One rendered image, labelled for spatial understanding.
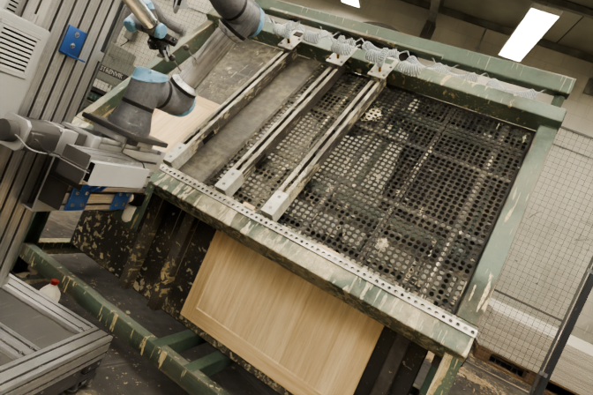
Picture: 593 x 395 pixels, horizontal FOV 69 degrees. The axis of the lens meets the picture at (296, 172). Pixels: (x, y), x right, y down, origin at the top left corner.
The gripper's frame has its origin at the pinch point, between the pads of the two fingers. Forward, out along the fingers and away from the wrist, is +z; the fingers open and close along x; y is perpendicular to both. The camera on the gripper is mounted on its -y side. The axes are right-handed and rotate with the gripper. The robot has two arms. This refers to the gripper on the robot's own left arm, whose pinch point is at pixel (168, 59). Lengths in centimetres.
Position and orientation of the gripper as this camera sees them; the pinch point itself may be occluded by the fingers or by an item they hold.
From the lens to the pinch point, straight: 271.0
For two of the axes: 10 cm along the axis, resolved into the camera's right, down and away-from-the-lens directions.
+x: -2.3, 7.5, -6.2
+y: -9.7, -1.3, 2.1
